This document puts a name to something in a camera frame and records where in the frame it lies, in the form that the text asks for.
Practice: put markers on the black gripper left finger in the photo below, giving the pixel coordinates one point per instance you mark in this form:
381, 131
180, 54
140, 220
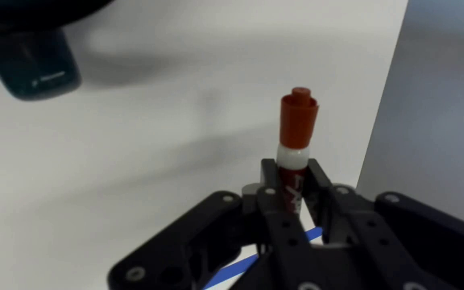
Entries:
199, 242

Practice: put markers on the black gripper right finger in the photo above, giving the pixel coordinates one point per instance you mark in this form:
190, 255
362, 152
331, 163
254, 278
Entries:
402, 242

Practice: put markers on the orange capped marker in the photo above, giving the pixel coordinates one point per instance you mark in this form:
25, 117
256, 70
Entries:
296, 123

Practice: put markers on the blue tape strip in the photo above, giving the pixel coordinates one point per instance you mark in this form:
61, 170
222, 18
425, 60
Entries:
225, 275

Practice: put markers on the dark green enamel mug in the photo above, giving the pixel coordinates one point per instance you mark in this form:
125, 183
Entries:
32, 70

